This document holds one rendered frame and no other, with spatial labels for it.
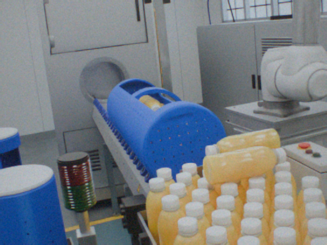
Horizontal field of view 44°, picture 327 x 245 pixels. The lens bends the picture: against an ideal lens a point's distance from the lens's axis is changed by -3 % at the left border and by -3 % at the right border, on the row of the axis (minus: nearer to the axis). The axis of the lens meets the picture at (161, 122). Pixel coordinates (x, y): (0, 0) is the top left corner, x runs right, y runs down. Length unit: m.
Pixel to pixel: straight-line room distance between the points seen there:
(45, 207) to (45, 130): 4.98
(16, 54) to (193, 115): 5.05
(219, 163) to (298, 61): 0.70
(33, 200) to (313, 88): 1.02
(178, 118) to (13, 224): 0.62
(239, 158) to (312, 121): 0.84
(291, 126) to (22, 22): 5.00
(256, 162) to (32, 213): 0.74
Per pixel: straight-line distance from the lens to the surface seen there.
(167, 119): 1.29
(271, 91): 1.74
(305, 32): 1.58
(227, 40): 3.89
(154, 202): 1.05
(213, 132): 1.35
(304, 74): 1.53
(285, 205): 0.90
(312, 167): 1.14
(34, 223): 1.40
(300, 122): 1.75
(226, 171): 0.97
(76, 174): 0.78
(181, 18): 6.82
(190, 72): 6.90
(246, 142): 1.12
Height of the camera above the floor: 1.48
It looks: 13 degrees down
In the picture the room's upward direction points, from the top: 6 degrees counter-clockwise
